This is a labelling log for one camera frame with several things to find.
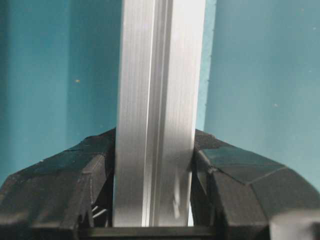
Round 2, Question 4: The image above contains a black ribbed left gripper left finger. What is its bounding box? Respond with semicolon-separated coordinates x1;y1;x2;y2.
0;129;116;240

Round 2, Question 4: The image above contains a black left gripper right finger rail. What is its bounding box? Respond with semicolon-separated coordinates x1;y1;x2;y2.
190;130;320;240

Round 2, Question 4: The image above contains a silver aluminium extrusion rail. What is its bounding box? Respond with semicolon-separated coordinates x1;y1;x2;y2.
112;0;206;227

